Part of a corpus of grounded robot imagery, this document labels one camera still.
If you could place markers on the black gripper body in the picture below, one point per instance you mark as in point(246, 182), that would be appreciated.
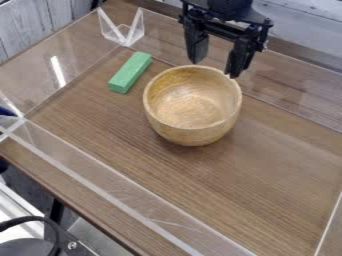
point(228, 18)

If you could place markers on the black table leg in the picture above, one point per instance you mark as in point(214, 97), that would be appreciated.
point(56, 211)

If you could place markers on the black base with screw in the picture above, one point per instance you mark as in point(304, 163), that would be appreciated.
point(64, 246)

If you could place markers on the brown wooden bowl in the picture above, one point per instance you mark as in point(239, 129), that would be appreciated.
point(192, 104)

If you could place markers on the green rectangular block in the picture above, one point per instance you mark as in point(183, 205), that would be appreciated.
point(129, 72)

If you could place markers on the clear acrylic tray enclosure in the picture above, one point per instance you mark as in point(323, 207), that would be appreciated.
point(259, 194)

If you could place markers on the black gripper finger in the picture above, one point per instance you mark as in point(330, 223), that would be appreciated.
point(239, 56)
point(196, 40)

